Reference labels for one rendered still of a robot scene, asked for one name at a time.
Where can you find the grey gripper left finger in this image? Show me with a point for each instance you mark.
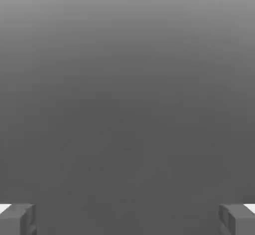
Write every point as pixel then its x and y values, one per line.
pixel 14 221

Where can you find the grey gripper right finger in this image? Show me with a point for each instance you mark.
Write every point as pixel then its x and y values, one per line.
pixel 239 221

